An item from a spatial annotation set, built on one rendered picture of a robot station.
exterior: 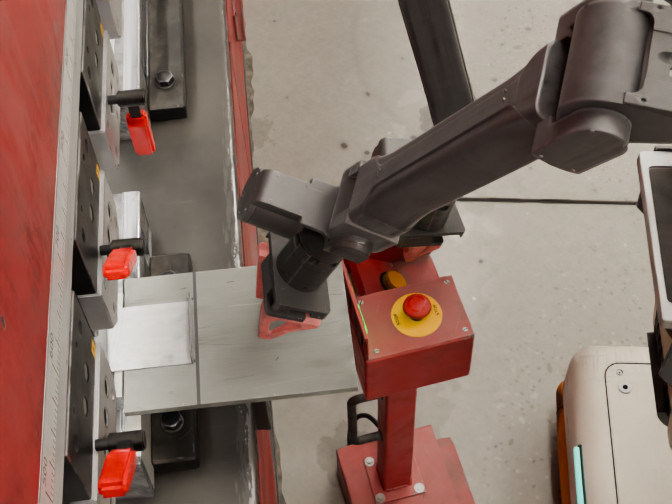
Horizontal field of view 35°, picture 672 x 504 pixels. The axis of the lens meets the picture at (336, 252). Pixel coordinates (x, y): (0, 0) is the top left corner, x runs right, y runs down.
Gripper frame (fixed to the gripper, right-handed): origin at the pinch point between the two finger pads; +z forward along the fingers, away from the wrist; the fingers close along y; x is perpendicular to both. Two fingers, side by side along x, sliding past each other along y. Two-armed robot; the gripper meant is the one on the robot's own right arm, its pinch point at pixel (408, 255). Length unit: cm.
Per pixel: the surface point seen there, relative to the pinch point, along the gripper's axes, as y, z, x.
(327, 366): 23.4, -16.3, 26.5
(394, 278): 0.5, 5.6, 0.0
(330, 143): -29, 73, -90
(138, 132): 43, -31, 3
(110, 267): 50, -42, 29
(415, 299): 2.5, -2.2, 9.2
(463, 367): -6.2, 7.5, 15.3
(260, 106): -16, 77, -107
